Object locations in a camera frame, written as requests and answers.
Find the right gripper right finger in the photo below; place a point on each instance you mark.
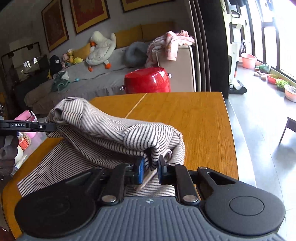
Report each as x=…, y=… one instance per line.
x=179, y=177

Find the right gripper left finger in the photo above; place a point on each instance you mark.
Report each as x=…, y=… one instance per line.
x=121, y=176

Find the striped grey white garment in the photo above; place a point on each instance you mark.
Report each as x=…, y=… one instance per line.
x=91, y=138

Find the pink clothes pile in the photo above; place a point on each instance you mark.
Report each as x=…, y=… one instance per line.
x=169, y=42

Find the left gloved hand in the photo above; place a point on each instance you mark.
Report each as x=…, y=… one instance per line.
x=9, y=150

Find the pink storage box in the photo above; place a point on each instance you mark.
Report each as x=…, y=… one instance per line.
x=27, y=116

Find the glass fish tank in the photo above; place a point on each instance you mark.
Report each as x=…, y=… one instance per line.
x=25, y=67

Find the green plush toy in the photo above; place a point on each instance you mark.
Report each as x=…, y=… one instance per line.
x=60, y=82

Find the black plush toy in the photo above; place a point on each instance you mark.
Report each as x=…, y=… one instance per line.
x=55, y=66

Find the grey covered sofa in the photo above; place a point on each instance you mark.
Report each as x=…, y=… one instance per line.
x=85, y=84

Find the small doll toys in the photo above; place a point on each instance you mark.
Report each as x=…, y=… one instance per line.
x=69, y=60

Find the red round stool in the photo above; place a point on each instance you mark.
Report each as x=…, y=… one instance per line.
x=147, y=80

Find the white floor cleaner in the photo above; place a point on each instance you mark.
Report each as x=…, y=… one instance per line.
x=235, y=22

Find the left framed red picture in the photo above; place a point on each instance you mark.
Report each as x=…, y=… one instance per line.
x=54, y=24

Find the framed red picture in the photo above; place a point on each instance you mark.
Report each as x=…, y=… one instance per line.
x=86, y=13
x=54, y=24
x=130, y=5

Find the grey round cushion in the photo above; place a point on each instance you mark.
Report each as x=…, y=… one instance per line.
x=136, y=54

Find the white goose plush toy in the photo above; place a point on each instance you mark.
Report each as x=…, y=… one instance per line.
x=101, y=49

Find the pink plastic bucket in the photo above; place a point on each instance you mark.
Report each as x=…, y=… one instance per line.
x=248, y=61

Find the middle framed red picture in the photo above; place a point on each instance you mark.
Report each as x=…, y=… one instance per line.
x=86, y=13

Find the yellow sofa cushion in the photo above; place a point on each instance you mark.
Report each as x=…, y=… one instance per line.
x=143, y=33

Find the right framed red picture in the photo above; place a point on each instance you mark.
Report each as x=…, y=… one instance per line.
x=130, y=5

